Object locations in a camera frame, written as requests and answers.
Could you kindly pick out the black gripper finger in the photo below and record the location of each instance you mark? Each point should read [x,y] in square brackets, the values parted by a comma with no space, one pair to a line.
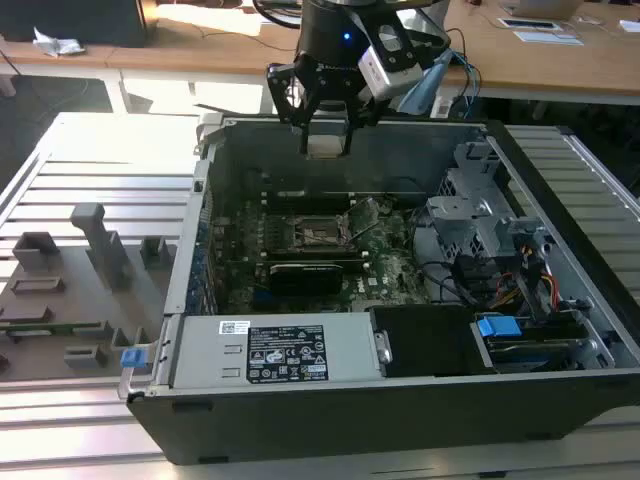
[362,110]
[287,95]

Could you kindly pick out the silver square CPU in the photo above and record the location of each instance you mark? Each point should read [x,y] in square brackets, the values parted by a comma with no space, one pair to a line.
[325,147]

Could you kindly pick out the RAM slot with white clips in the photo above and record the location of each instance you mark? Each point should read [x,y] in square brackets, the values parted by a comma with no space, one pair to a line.
[312,259]
[290,194]

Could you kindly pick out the CPU socket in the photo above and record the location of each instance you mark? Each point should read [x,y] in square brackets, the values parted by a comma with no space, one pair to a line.
[300,232]

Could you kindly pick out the black RAM slot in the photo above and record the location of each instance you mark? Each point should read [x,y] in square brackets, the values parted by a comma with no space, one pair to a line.
[350,266]
[310,252]

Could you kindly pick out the black plastic bay cover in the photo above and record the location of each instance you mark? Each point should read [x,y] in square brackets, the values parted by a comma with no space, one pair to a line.
[425,340]

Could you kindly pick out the wooden desk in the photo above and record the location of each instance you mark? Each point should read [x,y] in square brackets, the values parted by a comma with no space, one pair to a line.
[550,65]
[200,50]

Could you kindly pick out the silver metal drive cage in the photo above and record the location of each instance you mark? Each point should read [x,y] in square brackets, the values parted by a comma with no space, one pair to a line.
[465,215]

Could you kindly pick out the green motherboard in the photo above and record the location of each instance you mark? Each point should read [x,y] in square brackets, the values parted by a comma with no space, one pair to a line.
[390,280]

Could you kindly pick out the black graphics card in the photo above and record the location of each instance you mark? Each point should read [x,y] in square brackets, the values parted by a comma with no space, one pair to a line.
[305,282]

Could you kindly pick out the white paper sheet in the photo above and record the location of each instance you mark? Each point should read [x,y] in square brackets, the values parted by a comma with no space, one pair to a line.
[549,38]

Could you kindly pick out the silver laptop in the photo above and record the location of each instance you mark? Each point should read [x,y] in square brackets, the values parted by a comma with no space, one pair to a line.
[542,6]

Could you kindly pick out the black monitor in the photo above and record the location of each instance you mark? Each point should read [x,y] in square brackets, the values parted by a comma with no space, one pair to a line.
[70,20]

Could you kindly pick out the crumpled white paper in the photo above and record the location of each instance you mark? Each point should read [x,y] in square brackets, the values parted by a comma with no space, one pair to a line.
[57,44]

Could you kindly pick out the hard disk in blue carrier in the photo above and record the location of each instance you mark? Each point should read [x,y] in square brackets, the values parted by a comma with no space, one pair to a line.
[497,330]

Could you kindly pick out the grey power supply unit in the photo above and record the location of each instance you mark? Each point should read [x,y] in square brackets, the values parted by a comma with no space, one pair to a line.
[210,350]

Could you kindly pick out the grey parts rack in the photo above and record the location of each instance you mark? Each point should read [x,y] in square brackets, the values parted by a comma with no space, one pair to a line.
[75,300]

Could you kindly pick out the blue case latch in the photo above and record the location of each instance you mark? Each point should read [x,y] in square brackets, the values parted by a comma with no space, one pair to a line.
[136,359]

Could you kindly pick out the black PC case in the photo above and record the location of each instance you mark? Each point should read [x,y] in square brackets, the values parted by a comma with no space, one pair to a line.
[350,415]

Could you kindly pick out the green RAM stick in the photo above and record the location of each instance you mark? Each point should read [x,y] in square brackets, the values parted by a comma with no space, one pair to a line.
[50,327]

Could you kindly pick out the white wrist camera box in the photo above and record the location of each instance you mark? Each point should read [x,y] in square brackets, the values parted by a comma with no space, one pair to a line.
[387,75]

